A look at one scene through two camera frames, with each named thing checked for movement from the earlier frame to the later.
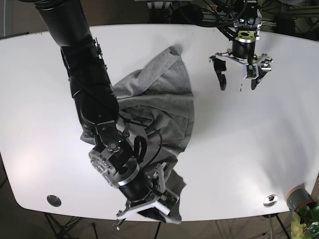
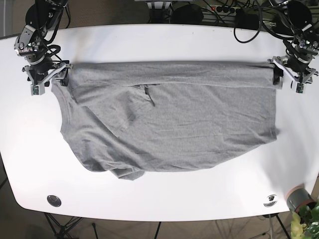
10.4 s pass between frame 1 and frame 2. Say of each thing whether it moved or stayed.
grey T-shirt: moved
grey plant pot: stayed
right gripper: moved
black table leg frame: stayed
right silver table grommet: stayed
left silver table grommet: stayed
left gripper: moved
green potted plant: stayed
